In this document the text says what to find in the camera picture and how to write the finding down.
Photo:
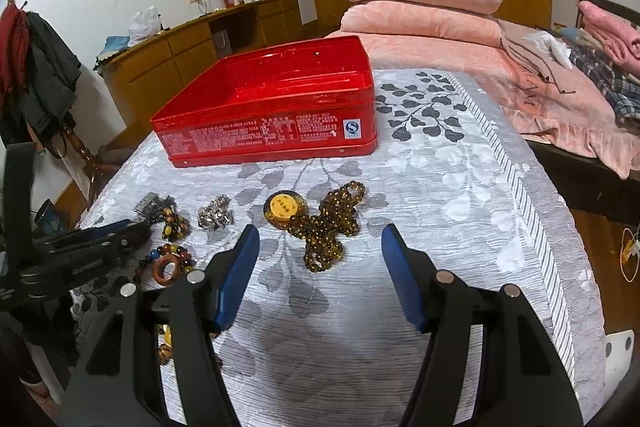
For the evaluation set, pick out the white plastic object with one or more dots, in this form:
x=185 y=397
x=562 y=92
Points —
x=617 y=362

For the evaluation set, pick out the red tin box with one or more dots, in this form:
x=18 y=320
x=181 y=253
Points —
x=260 y=132

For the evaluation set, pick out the pink ruffled bedspread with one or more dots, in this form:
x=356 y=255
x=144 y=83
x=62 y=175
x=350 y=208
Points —
x=560 y=107

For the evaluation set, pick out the dark bed frame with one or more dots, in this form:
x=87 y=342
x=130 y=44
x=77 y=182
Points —
x=580 y=187

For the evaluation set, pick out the wooden dresser cabinet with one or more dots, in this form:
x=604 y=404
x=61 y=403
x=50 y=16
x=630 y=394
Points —
x=160 y=62

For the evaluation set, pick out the red hanging garment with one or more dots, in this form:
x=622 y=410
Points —
x=12 y=47

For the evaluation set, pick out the white cloth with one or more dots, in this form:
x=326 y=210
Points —
x=550 y=44

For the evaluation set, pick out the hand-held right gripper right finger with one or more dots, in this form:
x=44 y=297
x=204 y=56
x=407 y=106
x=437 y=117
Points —
x=400 y=279

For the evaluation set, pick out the paper bag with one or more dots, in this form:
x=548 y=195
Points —
x=221 y=44

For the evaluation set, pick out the blue cup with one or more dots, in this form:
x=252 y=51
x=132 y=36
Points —
x=47 y=219

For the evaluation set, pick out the blue cloth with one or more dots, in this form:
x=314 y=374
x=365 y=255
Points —
x=114 y=47

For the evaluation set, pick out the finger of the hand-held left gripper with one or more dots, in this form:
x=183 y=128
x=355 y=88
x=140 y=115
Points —
x=135 y=237
x=110 y=228

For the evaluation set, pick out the white plastic bag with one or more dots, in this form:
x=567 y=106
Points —
x=145 y=24

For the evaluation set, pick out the dark hanging jackets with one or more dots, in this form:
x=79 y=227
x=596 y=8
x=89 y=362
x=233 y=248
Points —
x=47 y=77

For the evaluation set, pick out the wooden coat stand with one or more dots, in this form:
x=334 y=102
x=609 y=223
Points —
x=82 y=157

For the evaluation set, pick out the amber pendant with yellow disc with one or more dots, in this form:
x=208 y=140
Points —
x=282 y=208

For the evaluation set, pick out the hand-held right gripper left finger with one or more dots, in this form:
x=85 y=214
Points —
x=239 y=279

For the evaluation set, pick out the grey leaf-print bed cover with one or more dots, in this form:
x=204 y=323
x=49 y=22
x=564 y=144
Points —
x=350 y=357

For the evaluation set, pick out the pink folded blanket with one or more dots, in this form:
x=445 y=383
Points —
x=612 y=32

